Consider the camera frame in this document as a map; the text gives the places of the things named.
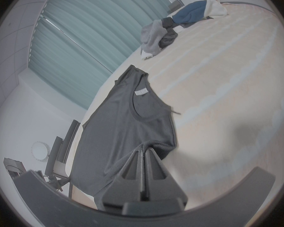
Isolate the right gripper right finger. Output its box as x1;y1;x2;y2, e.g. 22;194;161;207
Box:
145;148;188;205

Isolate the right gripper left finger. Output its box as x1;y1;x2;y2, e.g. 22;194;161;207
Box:
102;149;145;205

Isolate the black T-shirt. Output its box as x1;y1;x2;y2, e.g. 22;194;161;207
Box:
70;64;181;210

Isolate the bed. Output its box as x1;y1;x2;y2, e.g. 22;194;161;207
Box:
69;0;284;213

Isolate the pile of clothes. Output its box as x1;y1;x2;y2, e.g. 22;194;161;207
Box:
140;0;229;61

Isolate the round white framed mirror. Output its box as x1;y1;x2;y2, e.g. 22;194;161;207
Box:
31;140;50;161

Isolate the blue-green curtain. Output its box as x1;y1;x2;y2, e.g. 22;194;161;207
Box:
28;17;114;111
41;0;174;75

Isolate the grey bedside table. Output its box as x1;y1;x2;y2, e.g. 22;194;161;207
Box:
167;0;183;15

